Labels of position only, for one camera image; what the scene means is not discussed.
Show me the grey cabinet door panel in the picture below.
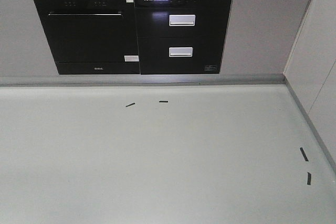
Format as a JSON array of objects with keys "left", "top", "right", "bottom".
[
  {"left": 220, "top": 0, "right": 309, "bottom": 75},
  {"left": 1, "top": 0, "right": 58, "bottom": 77}
]

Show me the silver drawer handle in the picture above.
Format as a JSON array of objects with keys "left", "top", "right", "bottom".
[
  {"left": 169, "top": 47, "right": 193, "bottom": 58},
  {"left": 169, "top": 14, "right": 196, "bottom": 27}
]

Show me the black built-in dishwasher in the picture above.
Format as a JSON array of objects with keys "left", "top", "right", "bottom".
[{"left": 34, "top": 0, "right": 140, "bottom": 74}]

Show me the black disinfection cabinet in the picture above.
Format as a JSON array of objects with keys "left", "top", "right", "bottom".
[{"left": 134, "top": 0, "right": 232, "bottom": 74}]

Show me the upper silver drawer handle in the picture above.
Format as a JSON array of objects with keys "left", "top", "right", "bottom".
[{"left": 169, "top": 14, "right": 196, "bottom": 27}]

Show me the lower silver drawer handle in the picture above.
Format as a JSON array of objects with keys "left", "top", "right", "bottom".
[{"left": 169, "top": 47, "right": 193, "bottom": 58}]

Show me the white side cabinet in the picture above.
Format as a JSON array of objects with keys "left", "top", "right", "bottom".
[{"left": 285, "top": 0, "right": 335, "bottom": 157}]

